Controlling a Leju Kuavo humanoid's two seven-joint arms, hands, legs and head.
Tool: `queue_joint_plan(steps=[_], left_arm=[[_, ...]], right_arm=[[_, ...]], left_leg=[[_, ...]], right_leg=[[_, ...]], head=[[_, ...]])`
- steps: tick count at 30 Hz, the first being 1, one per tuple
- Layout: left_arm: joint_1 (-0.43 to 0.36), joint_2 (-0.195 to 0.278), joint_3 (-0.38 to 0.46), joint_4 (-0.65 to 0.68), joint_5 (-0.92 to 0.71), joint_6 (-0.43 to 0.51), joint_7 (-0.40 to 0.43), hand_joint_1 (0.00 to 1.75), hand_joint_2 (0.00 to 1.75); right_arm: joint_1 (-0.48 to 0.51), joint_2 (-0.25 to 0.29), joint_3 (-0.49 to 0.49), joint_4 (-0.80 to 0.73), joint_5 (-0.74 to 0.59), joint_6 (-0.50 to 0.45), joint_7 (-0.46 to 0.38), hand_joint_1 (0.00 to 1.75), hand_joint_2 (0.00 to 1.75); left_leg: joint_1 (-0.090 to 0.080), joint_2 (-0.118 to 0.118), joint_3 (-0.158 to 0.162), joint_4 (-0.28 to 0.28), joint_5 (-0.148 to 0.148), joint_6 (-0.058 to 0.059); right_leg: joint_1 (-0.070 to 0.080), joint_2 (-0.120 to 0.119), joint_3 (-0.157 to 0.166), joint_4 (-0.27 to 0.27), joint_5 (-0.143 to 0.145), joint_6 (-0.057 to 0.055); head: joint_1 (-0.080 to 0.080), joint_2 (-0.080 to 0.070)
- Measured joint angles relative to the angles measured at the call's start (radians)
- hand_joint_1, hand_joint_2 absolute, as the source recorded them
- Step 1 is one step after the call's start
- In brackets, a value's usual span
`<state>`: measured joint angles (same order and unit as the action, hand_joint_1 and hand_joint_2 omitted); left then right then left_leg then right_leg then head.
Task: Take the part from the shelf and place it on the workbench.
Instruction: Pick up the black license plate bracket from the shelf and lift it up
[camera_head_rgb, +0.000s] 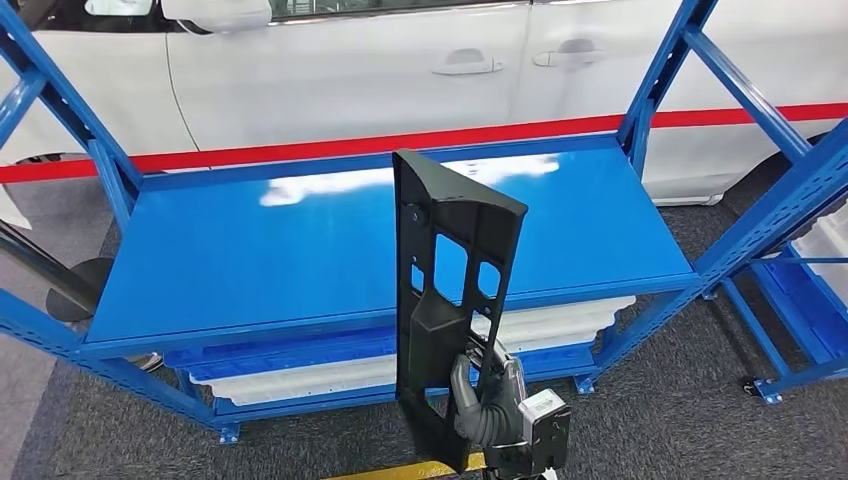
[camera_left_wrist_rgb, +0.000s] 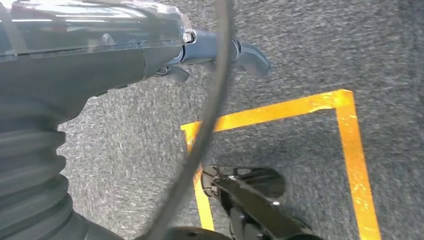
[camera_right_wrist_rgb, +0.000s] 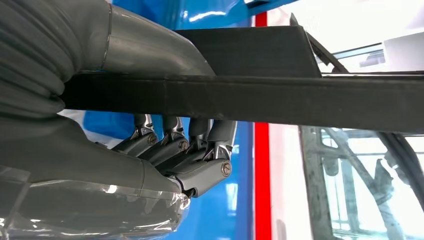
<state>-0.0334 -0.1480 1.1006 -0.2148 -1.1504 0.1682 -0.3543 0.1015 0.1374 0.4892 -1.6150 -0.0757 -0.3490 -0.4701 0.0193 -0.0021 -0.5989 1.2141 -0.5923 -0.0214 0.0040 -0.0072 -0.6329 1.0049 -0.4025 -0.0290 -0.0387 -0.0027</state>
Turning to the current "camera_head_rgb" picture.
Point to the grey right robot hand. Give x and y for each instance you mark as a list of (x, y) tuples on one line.
[(462, 384)]

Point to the black plastic plate bracket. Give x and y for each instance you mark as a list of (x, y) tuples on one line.
[(430, 344)]

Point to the blue metal shelf rack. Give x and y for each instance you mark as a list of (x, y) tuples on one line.
[(265, 265)]

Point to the chrome round stanchion base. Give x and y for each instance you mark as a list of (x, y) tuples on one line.
[(149, 362)]

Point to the white car with red stripe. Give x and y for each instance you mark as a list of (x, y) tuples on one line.
[(331, 86)]

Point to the blue metal rack on wheels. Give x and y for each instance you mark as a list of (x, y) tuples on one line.
[(795, 371)]

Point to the black round-base stand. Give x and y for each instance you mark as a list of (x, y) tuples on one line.
[(79, 291)]

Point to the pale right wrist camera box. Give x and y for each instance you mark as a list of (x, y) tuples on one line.
[(543, 404)]

